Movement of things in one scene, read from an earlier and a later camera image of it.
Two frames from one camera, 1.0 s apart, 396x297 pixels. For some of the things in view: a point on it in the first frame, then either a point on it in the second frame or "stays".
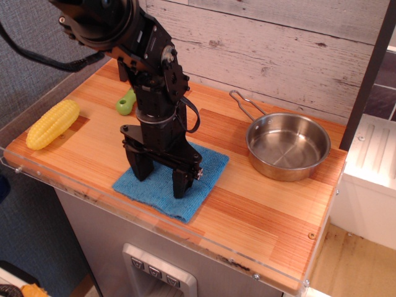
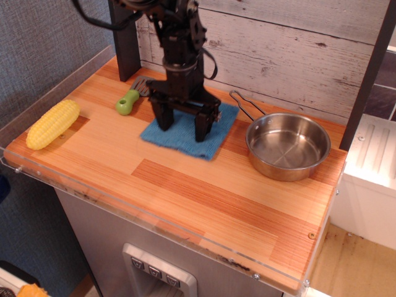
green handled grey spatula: x=124 y=106 stays
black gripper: x=164 y=137 → x=186 y=90
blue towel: x=157 y=191 → x=182 y=135
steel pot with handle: x=281 y=146 stays
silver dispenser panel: x=148 y=275 stays
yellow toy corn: x=52 y=125 stays
